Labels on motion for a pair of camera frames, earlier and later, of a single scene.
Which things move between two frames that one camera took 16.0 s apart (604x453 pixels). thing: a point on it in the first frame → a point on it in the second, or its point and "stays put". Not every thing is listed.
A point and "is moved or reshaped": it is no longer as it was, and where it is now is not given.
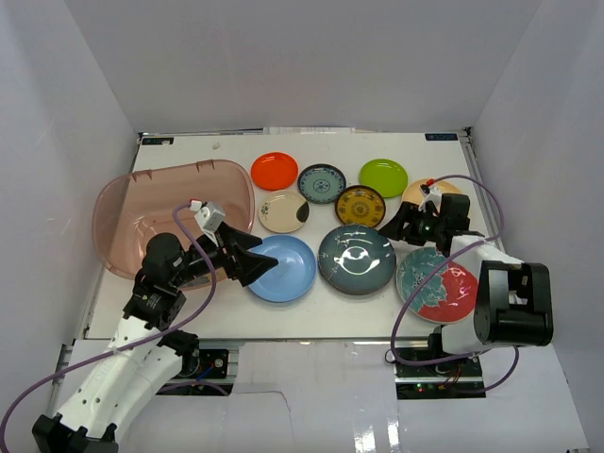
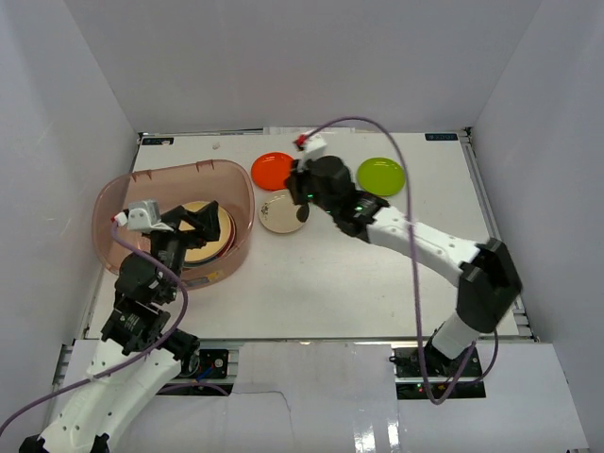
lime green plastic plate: x=385 y=176 stays put
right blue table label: x=440 y=137 stays put
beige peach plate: x=412 y=193 is moved or reshaped
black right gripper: x=407 y=213 → x=294 y=182
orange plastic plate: x=274 y=171 stays put
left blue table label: x=158 y=141 stays put
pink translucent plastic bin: x=134 y=207 stays put
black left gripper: x=228 y=255 → x=187 y=225
